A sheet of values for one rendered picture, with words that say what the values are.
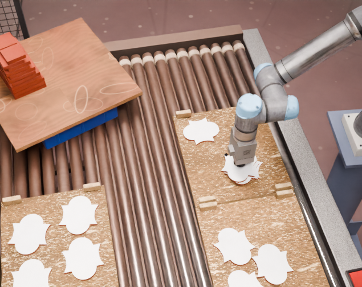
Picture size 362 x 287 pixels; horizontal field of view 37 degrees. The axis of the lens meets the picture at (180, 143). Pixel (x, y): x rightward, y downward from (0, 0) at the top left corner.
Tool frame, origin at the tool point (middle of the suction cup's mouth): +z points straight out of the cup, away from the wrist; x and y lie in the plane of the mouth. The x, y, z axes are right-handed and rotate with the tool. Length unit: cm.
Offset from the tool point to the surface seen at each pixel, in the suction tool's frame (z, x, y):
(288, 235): 4.9, 8.2, 28.5
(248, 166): 1.9, 2.9, 1.3
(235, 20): 98, 63, -184
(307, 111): 98, 82, -92
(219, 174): 4.8, -7.0, 0.4
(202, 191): 4.8, -14.9, 5.9
